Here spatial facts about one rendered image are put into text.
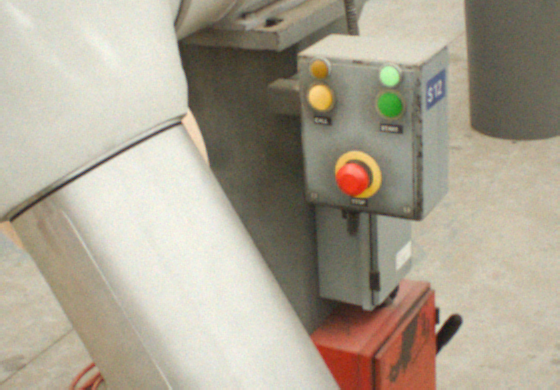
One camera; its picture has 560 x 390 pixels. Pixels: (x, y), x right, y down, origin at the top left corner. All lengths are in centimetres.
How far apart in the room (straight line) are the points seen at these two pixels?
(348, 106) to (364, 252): 37
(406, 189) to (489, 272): 189
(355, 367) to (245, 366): 113
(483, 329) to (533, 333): 13
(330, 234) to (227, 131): 22
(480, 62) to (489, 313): 139
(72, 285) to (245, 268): 8
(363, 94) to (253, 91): 31
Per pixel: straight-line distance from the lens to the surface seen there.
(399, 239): 167
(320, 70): 128
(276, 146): 156
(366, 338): 166
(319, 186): 134
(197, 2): 61
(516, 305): 301
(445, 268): 319
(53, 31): 49
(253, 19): 143
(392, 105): 125
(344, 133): 130
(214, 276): 51
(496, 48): 404
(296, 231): 160
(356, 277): 163
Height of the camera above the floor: 148
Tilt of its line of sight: 23 degrees down
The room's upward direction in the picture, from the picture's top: 4 degrees counter-clockwise
